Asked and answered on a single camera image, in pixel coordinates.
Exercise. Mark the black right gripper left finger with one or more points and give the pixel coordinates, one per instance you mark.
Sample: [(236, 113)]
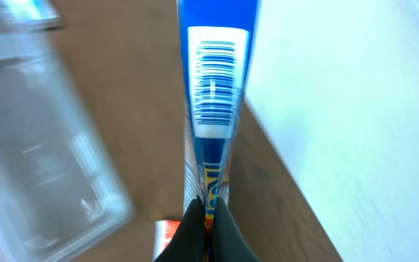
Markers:
[(187, 244)]

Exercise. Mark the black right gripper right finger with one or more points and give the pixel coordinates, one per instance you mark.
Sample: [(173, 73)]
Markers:
[(228, 243)]

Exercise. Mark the red orange Panadol box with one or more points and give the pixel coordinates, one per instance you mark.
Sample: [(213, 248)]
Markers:
[(164, 232)]

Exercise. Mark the blue Kool Fever box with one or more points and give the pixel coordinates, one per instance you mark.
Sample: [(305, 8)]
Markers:
[(216, 38)]

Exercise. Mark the clear plastic container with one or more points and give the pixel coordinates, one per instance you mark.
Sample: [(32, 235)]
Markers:
[(59, 193)]

